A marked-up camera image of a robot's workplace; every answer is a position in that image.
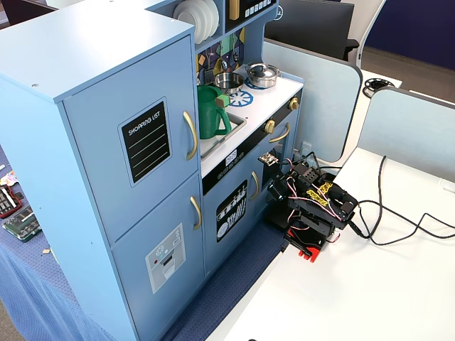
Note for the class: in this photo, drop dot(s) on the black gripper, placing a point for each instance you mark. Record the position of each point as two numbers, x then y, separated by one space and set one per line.
276 190

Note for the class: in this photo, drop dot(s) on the cabinet door with shopping list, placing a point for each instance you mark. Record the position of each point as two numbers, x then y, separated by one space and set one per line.
89 142

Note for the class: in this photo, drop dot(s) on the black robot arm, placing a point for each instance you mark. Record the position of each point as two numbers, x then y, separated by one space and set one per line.
313 213

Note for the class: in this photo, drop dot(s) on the blue oven door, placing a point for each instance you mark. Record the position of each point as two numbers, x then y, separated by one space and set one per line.
289 149

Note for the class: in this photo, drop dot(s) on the open steel pot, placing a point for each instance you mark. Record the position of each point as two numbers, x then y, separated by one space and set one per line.
227 83

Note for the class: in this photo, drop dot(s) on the cabinet door with dispenser print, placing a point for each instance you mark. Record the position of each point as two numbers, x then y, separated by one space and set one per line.
136 277

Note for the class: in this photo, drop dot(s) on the blue toy kitchen cabinet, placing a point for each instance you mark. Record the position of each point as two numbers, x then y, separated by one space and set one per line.
89 53

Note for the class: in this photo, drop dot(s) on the red table clamp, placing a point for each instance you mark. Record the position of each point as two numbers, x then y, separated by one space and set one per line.
307 254

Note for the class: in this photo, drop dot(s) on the gold stove knob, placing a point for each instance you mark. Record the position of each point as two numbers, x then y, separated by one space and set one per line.
270 126
294 103

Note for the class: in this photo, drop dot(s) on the grey toy sink basin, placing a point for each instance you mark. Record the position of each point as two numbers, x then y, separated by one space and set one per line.
213 145

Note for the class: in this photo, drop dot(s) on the large light blue desk divider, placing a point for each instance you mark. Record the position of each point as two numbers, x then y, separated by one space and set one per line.
320 106

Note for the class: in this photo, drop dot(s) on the green plastic pitcher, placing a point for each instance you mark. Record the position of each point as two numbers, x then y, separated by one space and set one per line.
208 113

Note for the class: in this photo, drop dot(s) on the green and tan block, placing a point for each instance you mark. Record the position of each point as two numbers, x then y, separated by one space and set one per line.
223 101

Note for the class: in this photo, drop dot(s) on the steel pot with lid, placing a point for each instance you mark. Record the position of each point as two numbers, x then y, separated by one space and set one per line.
263 72

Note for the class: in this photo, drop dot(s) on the small light blue desk divider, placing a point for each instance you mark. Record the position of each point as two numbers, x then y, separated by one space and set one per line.
409 131

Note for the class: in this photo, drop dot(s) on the hanging metal utensil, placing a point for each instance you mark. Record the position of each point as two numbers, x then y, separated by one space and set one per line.
235 55

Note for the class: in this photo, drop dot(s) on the black tape spool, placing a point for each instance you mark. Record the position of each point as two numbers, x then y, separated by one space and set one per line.
382 83

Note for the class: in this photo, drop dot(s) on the white desk connector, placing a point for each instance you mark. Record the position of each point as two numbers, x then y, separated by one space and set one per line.
448 185

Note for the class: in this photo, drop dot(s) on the black office chair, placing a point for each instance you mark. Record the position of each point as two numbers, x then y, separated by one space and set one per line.
352 48

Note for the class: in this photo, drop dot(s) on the black toy microwave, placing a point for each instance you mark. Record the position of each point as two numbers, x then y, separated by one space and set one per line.
256 10

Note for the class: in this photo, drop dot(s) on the white plate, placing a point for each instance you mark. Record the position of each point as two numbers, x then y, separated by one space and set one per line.
207 21
185 16
215 17

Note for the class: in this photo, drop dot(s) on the small tan piece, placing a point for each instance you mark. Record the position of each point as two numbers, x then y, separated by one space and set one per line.
46 250

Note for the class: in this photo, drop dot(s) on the clear screwdriver bit box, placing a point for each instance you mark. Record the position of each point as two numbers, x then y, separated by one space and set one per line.
21 223

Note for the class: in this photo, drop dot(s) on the black and red tool case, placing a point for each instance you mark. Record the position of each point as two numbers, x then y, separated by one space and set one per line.
7 202

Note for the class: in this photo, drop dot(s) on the colourful sticker sheet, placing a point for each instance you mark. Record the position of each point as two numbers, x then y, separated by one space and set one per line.
7 178

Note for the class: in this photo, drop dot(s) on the small camera circuit board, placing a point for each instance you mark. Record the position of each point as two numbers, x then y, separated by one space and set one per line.
267 158

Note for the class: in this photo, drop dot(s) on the white wall outlet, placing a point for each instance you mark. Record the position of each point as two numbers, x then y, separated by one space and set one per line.
305 148

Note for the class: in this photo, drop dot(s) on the white curved frame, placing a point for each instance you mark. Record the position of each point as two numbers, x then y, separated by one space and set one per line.
359 53

